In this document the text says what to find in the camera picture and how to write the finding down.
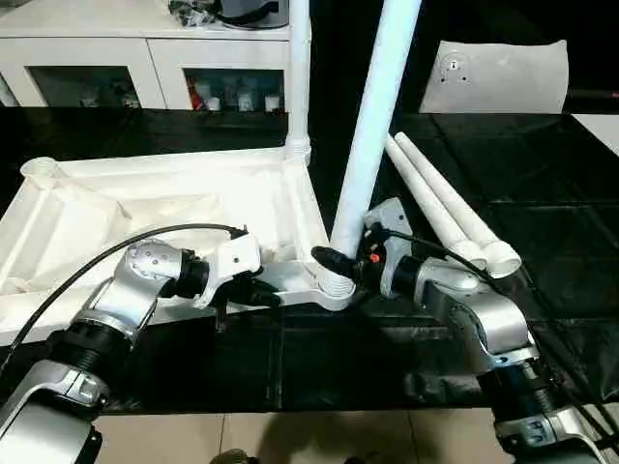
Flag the black tangled items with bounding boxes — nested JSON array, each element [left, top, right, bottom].
[[167, 0, 219, 28]]

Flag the black box with gold label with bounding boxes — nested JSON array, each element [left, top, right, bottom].
[[309, 0, 436, 116]]

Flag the white flat board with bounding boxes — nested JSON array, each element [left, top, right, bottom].
[[572, 113, 619, 157]]

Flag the white plastic table top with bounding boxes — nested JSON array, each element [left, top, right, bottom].
[[0, 144, 357, 347]]

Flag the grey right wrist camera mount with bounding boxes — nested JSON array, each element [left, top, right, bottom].
[[362, 197, 412, 297]]

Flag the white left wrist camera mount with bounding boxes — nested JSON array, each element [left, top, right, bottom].
[[192, 231, 262, 310]]

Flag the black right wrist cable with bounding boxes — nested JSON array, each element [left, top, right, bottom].
[[381, 230, 619, 450]]

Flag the black table mat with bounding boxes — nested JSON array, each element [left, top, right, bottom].
[[0, 105, 619, 415]]

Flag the grey helmet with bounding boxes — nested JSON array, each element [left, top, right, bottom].
[[215, 0, 291, 29]]

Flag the white bag with round fitting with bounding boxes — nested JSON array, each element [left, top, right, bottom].
[[418, 40, 570, 115]]

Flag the white plastic table leg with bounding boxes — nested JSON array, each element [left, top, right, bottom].
[[284, 0, 314, 168], [395, 132, 523, 279], [386, 133, 488, 272], [316, 0, 427, 299]]

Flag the dark robot left foot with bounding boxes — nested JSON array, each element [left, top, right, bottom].
[[215, 448, 257, 464]]

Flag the white glass-door cabinet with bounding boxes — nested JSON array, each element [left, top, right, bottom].
[[0, 0, 294, 113]]

